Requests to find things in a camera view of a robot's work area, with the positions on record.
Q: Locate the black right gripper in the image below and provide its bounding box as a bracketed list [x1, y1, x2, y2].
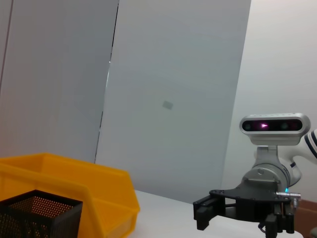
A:
[193, 179, 298, 236]

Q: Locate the black mesh pen holder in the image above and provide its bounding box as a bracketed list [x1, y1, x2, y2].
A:
[0, 189, 84, 238]

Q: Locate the brown cardboard box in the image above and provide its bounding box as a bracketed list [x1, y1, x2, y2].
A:
[296, 198, 317, 238]

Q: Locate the yellow plastic storage bin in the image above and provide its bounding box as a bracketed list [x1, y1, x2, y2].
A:
[0, 153, 141, 238]

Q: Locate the grey right arm cable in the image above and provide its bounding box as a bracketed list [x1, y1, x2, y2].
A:
[257, 190, 302, 238]

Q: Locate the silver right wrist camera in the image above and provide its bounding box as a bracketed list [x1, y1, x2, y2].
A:
[239, 113, 311, 147]

